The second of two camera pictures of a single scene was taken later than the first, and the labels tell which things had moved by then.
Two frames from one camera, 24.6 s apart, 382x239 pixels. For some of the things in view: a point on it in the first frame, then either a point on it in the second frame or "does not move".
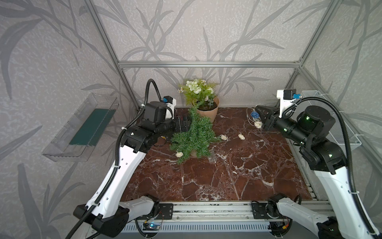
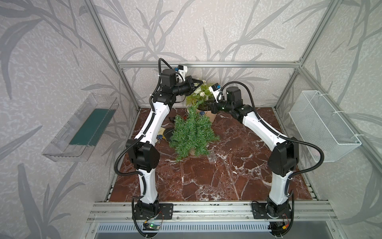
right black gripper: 268,120 to 213,105
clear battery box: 212,157 does not move
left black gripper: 185,127 to 189,82
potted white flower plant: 198,93 does not move
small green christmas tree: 199,138 does not move
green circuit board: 153,226 does not move
